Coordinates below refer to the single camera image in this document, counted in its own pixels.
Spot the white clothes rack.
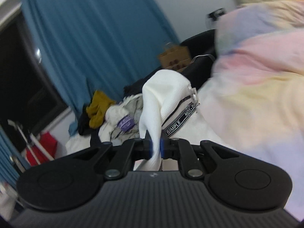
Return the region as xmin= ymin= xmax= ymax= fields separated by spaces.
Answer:
xmin=7 ymin=119 xmax=55 ymax=169

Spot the black chair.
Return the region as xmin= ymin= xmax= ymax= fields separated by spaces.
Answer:
xmin=123 ymin=28 xmax=219 ymax=93

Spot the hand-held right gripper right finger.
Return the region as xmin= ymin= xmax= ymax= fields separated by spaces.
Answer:
xmin=161 ymin=138 xmax=239 ymax=178

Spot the dark cloth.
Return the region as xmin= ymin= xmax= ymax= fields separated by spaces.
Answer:
xmin=78 ymin=110 xmax=95 ymax=136

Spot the white ribbed sweatshirt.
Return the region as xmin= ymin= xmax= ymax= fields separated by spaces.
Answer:
xmin=138 ymin=69 xmax=226 ymax=171

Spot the dark window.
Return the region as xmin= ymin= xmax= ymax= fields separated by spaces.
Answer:
xmin=0 ymin=7 xmax=72 ymax=148

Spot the mustard yellow cloth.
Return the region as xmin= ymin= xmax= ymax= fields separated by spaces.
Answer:
xmin=86 ymin=90 xmax=117 ymax=129

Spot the red cloth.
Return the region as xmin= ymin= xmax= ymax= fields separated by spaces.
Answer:
xmin=26 ymin=131 xmax=58 ymax=165

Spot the grey white clothes pile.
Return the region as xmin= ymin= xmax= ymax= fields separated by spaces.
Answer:
xmin=98 ymin=94 xmax=145 ymax=145

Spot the brown paper bag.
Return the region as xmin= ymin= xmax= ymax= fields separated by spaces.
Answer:
xmin=158 ymin=43 xmax=192 ymax=73

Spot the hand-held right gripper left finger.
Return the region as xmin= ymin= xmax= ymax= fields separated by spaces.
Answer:
xmin=71 ymin=133 xmax=153 ymax=179

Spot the pastel tie-dye bed sheet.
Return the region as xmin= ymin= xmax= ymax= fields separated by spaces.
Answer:
xmin=197 ymin=71 xmax=304 ymax=219

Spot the pastel tie-dye pillow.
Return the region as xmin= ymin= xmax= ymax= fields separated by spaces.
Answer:
xmin=212 ymin=1 xmax=304 ymax=76

